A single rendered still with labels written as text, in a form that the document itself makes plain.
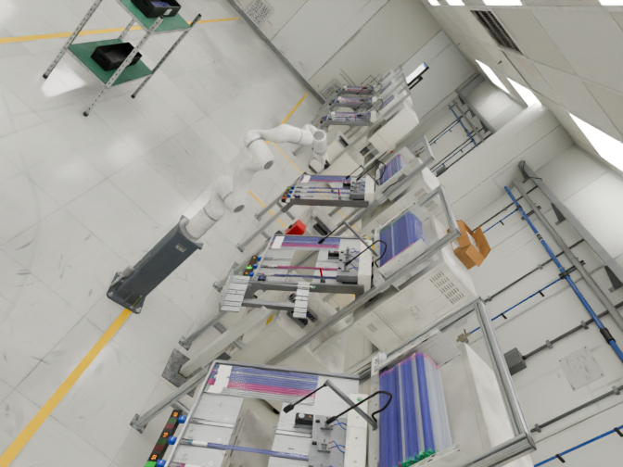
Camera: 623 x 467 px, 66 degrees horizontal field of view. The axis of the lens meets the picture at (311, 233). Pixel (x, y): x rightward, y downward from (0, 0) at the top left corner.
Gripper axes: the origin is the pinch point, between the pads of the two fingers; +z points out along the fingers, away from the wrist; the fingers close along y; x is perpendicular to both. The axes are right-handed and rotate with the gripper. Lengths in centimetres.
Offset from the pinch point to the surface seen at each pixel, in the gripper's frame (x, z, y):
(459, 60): 573, 593, -270
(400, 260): -6, 4, 80
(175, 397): -150, -7, 60
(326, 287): -47, 23, 60
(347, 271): -30, 23, 60
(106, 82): -71, 42, -196
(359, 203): 38, 123, -3
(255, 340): -103, 56, 49
